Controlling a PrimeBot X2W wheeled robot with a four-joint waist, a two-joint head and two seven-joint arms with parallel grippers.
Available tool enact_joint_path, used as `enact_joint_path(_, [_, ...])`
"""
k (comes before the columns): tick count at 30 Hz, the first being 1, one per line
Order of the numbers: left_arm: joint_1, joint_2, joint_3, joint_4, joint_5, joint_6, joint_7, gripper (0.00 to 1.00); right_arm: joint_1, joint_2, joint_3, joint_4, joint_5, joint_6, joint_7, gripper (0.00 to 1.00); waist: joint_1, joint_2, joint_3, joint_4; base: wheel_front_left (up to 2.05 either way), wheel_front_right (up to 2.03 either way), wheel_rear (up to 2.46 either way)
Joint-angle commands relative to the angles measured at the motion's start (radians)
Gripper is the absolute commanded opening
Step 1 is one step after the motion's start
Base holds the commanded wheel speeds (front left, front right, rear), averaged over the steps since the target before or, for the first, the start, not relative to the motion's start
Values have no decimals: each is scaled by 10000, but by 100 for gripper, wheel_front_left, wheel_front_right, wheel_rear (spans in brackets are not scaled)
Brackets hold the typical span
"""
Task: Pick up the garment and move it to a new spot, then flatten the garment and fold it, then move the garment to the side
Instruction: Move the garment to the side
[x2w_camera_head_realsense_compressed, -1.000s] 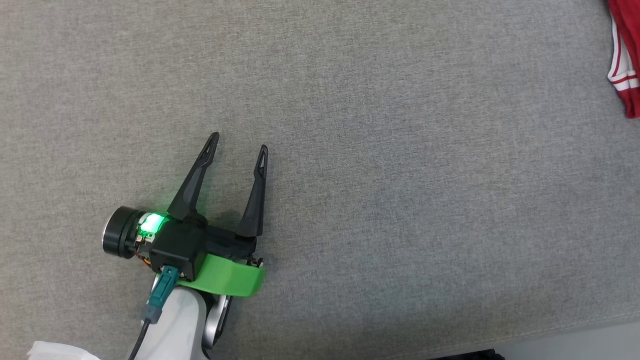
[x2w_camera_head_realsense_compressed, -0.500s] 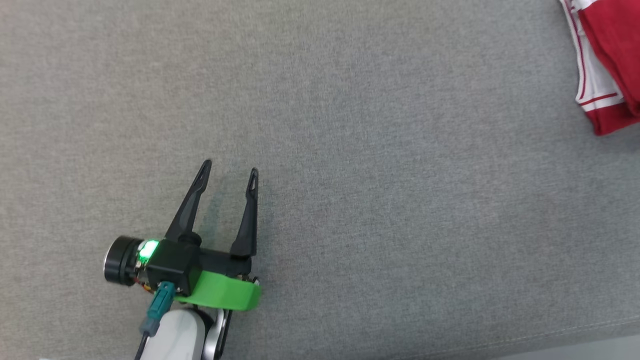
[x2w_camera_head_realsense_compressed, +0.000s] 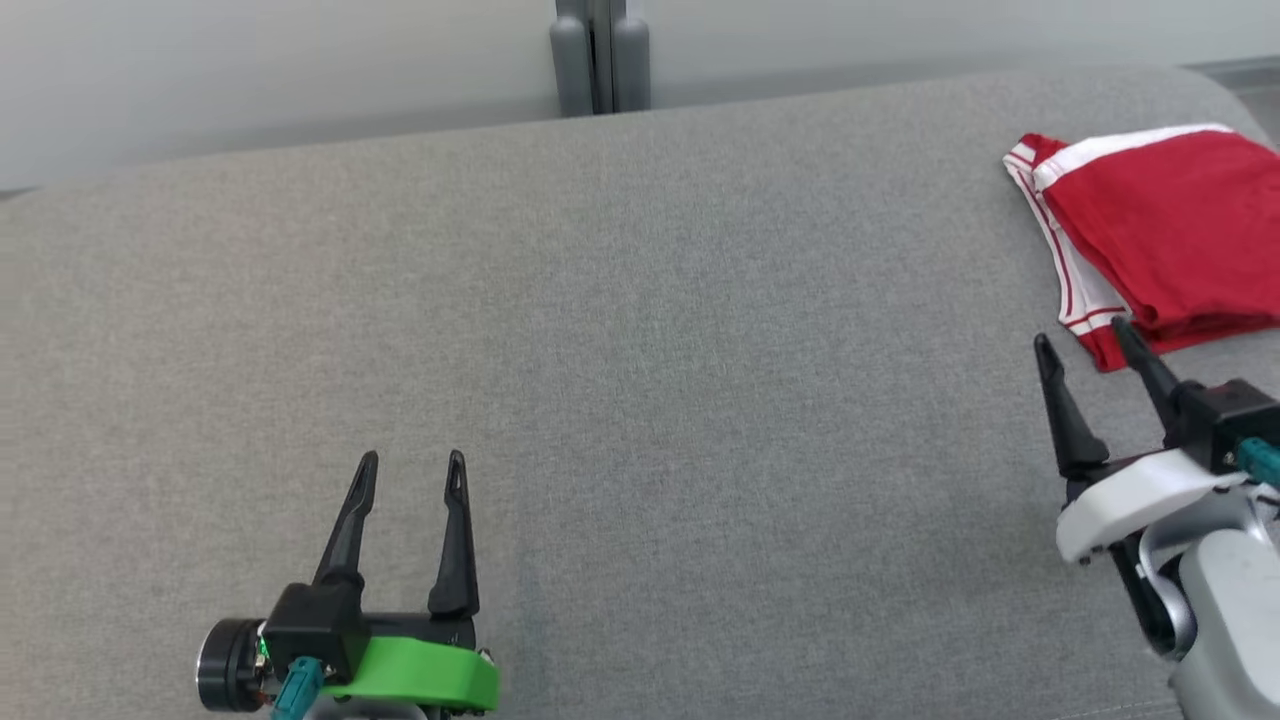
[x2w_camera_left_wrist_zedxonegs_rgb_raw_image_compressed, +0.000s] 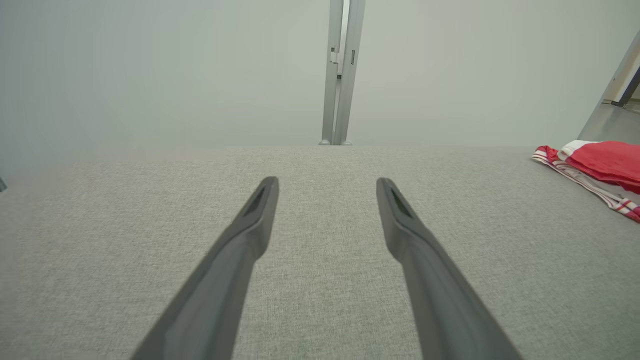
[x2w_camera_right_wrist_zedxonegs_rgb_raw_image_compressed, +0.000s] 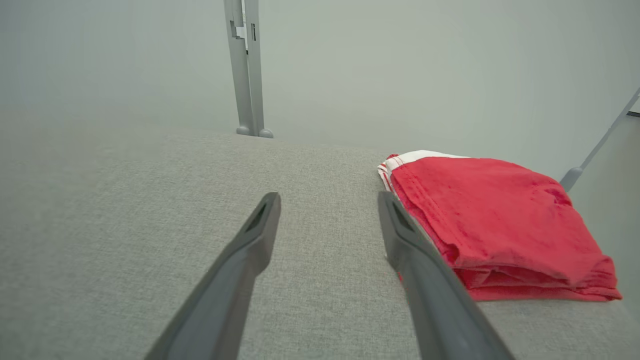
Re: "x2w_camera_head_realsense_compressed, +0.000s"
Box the black cylindrical left gripper motor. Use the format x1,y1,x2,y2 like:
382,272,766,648
197,618,269,713

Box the grey metal frame post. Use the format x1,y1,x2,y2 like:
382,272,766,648
548,0,652,119

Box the red white basketball jersey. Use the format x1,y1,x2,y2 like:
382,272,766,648
1002,133,1280,374

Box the right black cable teal connector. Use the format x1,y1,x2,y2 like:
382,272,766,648
1235,437,1280,489

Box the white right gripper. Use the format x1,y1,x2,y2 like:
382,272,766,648
1032,314,1253,567

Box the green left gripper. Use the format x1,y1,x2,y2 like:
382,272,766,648
312,449,501,714

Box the grey fabric sofa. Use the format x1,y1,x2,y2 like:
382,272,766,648
0,62,1280,720

